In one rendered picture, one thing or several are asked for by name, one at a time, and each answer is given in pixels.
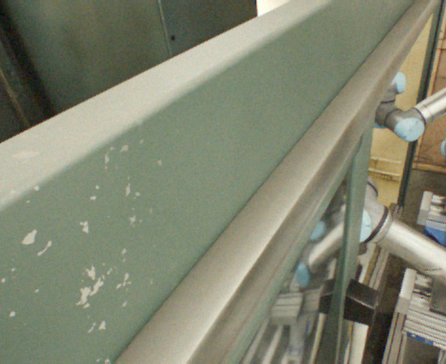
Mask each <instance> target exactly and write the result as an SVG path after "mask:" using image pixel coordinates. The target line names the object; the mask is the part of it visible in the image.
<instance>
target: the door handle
mask: <svg viewBox="0 0 446 364"><path fill-rule="evenodd" d="M379 296H380V292H379V291H378V290H375V289H374V288H372V287H369V286H367V285H365V284H364V283H360V282H358V281H356V280H354V279H351V281H350V283H349V285H348V286H347V288H346V291H345V303H344V319H346V320H349V321H353V327H352V333H351V339H350V344H349V351H348V363H347V364H361V363H362V350H363V346H364V342H365V338H366V333H367V329H368V326H371V325H372V324H373V319H374V317H375V314H376V311H377V308H378V304H379Z"/></svg>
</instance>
